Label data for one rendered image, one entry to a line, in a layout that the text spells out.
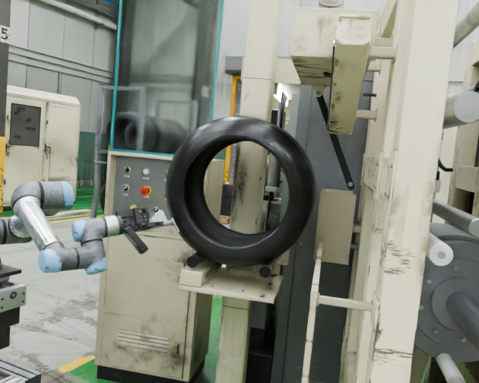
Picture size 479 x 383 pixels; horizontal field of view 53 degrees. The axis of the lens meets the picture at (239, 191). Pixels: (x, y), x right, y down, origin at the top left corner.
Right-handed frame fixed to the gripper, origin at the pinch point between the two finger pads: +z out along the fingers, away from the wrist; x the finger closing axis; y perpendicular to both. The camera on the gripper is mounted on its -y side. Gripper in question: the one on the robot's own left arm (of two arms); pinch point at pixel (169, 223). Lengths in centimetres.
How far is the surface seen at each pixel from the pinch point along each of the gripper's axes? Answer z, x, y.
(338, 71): 36, -69, 31
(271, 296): 28.9, -14.6, -34.2
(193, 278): 5.5, 0.0, -22.0
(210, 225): 24.0, 15.5, -1.4
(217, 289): 13.1, -2.9, -27.7
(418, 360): 108, -2, -80
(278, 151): 32.8, -33.5, 16.6
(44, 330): -30, 188, -39
